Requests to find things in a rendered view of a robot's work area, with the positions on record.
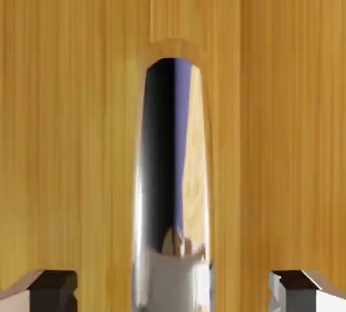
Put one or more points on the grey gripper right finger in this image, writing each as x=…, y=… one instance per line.
x=294, y=294

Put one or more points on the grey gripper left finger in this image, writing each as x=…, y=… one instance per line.
x=51, y=293

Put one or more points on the light wood drawer front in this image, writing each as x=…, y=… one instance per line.
x=67, y=128

